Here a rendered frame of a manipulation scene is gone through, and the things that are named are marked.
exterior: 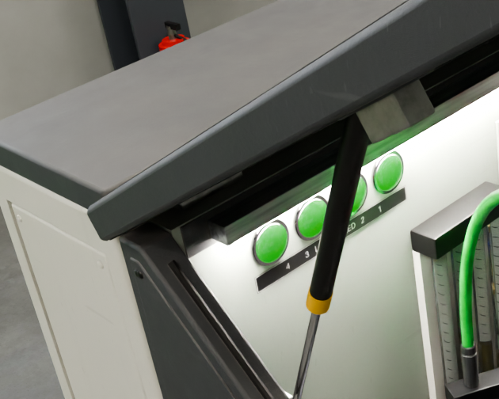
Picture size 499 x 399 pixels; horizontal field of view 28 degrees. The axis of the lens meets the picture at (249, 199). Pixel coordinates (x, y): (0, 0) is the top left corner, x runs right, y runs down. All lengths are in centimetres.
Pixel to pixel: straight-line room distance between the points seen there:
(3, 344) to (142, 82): 252
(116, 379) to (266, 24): 49
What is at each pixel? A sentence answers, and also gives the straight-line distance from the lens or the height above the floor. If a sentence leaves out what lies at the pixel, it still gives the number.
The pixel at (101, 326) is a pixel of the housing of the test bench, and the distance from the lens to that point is 111.
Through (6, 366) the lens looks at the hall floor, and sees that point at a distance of 352.
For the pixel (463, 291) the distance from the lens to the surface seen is 116.
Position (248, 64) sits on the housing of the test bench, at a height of 150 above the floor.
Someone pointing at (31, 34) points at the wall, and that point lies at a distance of 493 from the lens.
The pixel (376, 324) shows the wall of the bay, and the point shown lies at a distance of 121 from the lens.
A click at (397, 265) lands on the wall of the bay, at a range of 120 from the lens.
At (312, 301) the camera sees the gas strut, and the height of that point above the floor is 147.
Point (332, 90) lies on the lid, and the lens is 58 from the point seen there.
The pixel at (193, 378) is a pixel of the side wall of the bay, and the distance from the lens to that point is 97.
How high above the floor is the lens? 190
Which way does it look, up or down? 27 degrees down
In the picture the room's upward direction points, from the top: 11 degrees counter-clockwise
